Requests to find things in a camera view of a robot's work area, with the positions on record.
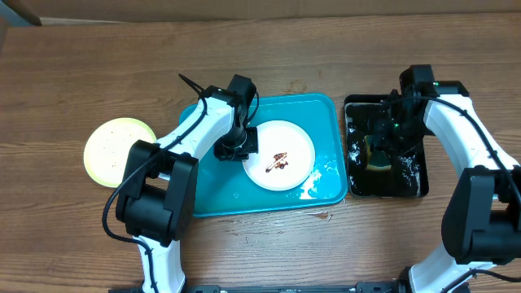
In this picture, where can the black water tray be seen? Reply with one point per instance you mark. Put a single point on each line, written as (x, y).
(408, 176)

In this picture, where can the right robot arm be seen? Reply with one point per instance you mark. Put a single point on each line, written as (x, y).
(481, 226)

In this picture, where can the white plate with sauce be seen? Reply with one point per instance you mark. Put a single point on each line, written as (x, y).
(285, 156)

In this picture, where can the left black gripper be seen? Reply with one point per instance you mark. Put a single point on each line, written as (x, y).
(222, 154)

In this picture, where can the yellow plate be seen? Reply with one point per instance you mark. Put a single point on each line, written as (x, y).
(107, 149)

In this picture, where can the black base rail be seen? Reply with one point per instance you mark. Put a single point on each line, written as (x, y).
(361, 287)

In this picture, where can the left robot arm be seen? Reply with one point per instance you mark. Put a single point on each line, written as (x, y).
(154, 204)

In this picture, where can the teal plastic tray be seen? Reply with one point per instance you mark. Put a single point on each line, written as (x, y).
(224, 188)

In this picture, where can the yellow green sponge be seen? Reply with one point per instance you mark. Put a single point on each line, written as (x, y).
(375, 160)

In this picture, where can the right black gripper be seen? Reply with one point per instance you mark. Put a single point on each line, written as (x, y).
(383, 142)

